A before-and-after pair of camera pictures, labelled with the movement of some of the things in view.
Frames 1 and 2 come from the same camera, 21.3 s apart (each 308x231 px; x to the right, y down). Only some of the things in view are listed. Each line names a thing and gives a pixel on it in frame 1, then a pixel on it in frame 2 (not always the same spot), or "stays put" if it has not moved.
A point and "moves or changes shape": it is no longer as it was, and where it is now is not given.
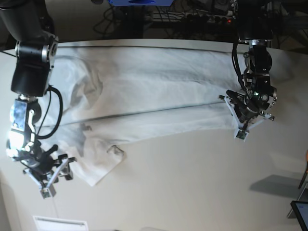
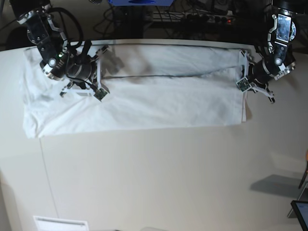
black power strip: x=210 y=19 stays put
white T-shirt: x=112 y=96 moves or changes shape
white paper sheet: x=45 y=224 stays put
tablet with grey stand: x=300 y=209 stays put
